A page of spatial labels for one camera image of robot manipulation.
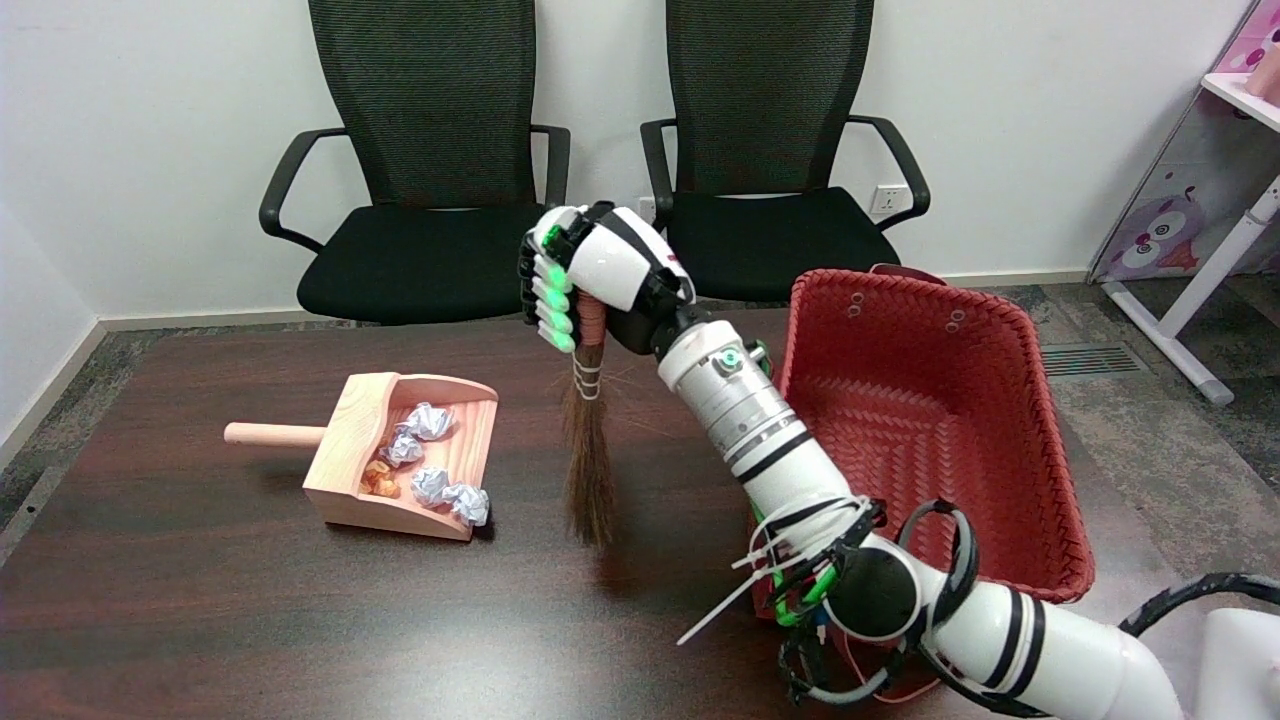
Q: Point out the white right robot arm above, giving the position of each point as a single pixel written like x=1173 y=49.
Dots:
x=745 y=410

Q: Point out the white wall socket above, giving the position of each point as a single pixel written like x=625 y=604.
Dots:
x=888 y=199
x=648 y=205

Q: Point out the white paper ball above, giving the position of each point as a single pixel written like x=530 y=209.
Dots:
x=430 y=485
x=403 y=449
x=428 y=421
x=467 y=503

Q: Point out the brown straw hand broom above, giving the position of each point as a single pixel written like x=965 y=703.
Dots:
x=590 y=470

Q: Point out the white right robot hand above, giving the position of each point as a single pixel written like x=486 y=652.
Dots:
x=615 y=265

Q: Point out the pink cup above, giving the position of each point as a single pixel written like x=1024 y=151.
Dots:
x=1266 y=75

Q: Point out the pink owl print board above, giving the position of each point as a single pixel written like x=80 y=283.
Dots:
x=1160 y=235

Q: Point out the wooden dustpan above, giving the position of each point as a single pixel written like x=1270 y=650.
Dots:
x=350 y=430

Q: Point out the orange paper scrap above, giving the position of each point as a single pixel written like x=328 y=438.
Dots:
x=380 y=478

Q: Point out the black mesh office chair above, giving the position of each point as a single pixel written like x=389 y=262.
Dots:
x=430 y=250
x=780 y=240

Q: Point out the metal floor vent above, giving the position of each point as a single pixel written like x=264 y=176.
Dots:
x=1090 y=360

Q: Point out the red woven basket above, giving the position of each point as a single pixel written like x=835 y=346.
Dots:
x=940 y=420

